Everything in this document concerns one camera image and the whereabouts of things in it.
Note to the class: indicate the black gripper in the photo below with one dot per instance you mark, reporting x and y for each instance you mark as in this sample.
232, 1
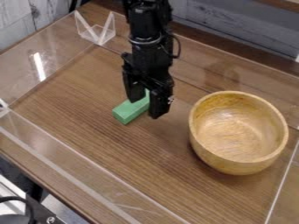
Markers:
146, 70

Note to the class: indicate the green rectangular block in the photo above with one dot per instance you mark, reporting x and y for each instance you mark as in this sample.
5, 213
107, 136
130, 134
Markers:
127, 111

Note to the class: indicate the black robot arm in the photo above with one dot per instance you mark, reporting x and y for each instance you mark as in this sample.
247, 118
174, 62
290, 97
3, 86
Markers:
148, 18

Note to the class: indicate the brown wooden bowl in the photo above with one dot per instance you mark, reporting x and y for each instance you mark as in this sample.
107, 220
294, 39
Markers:
238, 132

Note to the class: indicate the clear acrylic tray wall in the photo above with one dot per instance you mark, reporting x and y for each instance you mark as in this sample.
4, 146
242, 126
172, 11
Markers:
134, 173

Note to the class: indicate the black metal bracket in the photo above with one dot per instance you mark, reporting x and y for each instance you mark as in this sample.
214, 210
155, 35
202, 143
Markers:
43, 215

